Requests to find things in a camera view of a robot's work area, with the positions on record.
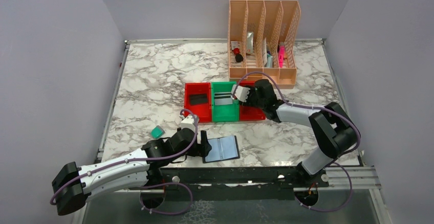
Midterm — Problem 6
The green plastic bin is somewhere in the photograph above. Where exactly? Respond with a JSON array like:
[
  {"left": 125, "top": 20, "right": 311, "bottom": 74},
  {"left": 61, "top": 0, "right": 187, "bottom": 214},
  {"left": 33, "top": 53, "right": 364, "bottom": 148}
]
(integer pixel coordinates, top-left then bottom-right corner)
[{"left": 211, "top": 81, "right": 239, "bottom": 123}]

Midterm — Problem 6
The pink highlighter pen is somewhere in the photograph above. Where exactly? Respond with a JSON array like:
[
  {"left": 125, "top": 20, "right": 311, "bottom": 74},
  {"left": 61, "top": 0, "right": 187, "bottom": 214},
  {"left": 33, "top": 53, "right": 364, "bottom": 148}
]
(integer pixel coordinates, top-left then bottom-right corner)
[{"left": 278, "top": 46, "right": 285, "bottom": 68}]

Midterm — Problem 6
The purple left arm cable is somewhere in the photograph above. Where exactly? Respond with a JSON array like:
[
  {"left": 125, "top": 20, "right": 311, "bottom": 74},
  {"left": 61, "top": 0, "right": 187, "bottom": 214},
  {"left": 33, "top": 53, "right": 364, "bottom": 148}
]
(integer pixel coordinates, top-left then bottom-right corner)
[{"left": 50, "top": 108, "right": 200, "bottom": 206}]

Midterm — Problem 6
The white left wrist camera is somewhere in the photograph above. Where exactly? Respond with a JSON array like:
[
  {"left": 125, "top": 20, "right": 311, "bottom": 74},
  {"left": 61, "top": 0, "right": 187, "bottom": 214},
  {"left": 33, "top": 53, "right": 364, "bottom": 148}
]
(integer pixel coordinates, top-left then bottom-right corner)
[{"left": 180, "top": 115, "right": 197, "bottom": 132}]

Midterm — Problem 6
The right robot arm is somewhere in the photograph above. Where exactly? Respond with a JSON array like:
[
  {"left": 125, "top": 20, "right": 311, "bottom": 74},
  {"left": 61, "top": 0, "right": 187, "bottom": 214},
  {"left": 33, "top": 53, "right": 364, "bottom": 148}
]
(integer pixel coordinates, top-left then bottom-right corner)
[{"left": 232, "top": 79, "right": 361, "bottom": 179}]

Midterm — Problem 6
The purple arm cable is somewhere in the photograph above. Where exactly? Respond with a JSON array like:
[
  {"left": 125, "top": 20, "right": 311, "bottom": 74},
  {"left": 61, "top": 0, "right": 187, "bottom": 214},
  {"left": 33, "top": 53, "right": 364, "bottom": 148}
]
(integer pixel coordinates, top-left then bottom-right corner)
[
  {"left": 50, "top": 108, "right": 200, "bottom": 206},
  {"left": 230, "top": 72, "right": 362, "bottom": 213}
]

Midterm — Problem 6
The silver striped card in bin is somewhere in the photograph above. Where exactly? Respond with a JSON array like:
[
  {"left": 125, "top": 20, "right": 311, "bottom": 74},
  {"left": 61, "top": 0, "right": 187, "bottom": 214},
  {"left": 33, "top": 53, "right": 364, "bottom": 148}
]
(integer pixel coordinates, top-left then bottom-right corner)
[{"left": 213, "top": 92, "right": 233, "bottom": 106}]

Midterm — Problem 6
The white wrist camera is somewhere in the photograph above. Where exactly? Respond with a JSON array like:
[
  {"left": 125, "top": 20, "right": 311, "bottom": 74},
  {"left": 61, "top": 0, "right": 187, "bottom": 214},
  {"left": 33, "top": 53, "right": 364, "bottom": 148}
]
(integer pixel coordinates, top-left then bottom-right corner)
[
  {"left": 180, "top": 115, "right": 197, "bottom": 132},
  {"left": 231, "top": 84, "right": 250, "bottom": 103}
]

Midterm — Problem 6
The left red plastic bin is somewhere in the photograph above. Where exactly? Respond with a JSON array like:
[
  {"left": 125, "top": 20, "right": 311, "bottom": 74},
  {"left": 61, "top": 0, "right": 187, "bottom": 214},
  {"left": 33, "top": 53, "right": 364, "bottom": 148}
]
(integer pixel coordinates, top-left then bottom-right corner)
[{"left": 184, "top": 82, "right": 212, "bottom": 123}]

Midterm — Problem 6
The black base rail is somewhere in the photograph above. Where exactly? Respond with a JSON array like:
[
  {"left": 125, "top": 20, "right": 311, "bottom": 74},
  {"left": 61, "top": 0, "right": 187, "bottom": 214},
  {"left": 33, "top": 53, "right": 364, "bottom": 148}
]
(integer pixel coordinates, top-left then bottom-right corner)
[{"left": 128, "top": 160, "right": 330, "bottom": 203}]

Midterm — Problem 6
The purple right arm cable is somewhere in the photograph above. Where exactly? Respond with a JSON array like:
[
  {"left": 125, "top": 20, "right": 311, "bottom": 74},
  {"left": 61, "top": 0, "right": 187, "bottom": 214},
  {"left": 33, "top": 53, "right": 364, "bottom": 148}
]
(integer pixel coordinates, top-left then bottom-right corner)
[{"left": 230, "top": 72, "right": 362, "bottom": 213}]

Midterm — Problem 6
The grey white tube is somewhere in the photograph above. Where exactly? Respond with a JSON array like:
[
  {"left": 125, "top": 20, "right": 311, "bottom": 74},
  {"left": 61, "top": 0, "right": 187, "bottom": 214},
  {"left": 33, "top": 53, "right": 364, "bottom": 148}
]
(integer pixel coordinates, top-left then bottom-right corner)
[{"left": 246, "top": 31, "right": 254, "bottom": 55}]

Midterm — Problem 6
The black card in bin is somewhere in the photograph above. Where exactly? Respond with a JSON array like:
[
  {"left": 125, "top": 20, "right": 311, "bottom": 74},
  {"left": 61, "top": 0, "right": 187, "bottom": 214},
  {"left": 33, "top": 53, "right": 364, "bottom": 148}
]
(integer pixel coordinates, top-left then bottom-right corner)
[{"left": 188, "top": 94, "right": 208, "bottom": 105}]

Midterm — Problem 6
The red plastic bin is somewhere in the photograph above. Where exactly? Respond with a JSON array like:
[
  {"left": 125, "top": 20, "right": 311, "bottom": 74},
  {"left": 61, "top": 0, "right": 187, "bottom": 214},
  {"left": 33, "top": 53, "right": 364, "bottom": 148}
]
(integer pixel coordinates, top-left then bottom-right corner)
[
  {"left": 184, "top": 82, "right": 212, "bottom": 123},
  {"left": 237, "top": 81, "right": 266, "bottom": 121}
]

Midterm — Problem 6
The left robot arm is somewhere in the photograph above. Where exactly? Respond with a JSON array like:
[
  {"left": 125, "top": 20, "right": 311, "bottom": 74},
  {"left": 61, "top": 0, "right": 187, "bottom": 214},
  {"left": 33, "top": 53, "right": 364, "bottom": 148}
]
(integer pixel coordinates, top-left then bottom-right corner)
[{"left": 50, "top": 128, "right": 212, "bottom": 216}]

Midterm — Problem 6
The peach plastic file organizer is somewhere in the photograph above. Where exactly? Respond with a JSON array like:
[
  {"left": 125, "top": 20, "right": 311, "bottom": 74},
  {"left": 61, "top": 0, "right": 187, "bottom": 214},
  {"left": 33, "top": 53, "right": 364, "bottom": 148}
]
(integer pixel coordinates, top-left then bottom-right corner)
[{"left": 227, "top": 0, "right": 301, "bottom": 89}]

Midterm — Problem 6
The black leather card holder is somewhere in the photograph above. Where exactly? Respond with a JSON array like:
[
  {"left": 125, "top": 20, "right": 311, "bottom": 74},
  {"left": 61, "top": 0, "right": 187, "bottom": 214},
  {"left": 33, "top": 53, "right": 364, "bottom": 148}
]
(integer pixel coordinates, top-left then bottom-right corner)
[{"left": 202, "top": 136, "right": 241, "bottom": 164}]

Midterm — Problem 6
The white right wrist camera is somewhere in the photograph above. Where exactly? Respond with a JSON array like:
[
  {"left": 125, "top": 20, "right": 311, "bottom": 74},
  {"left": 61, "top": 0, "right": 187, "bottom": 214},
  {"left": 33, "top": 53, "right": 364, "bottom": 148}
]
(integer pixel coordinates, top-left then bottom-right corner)
[{"left": 231, "top": 84, "right": 250, "bottom": 103}]

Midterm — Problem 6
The right red plastic bin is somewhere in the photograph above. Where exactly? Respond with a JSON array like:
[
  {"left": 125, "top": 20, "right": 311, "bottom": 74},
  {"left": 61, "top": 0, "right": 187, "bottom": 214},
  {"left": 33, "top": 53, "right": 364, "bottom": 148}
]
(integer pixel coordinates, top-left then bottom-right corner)
[{"left": 237, "top": 81, "right": 266, "bottom": 121}]

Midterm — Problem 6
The light blue glue stick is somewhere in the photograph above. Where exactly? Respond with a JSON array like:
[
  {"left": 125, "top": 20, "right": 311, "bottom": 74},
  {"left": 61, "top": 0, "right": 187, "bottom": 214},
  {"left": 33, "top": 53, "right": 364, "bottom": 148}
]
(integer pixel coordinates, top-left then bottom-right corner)
[{"left": 266, "top": 54, "right": 273, "bottom": 68}]

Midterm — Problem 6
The black round cap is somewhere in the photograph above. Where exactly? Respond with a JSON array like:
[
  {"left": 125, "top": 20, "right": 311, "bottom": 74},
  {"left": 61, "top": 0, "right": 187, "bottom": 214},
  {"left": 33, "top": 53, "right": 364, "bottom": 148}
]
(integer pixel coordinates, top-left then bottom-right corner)
[{"left": 235, "top": 54, "right": 244, "bottom": 63}]

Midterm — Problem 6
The small green eraser block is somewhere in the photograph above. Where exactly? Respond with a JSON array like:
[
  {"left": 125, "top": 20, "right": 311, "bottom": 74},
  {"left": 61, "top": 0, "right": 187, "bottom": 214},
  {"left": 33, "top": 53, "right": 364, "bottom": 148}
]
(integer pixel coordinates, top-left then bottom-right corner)
[{"left": 150, "top": 126, "right": 165, "bottom": 139}]

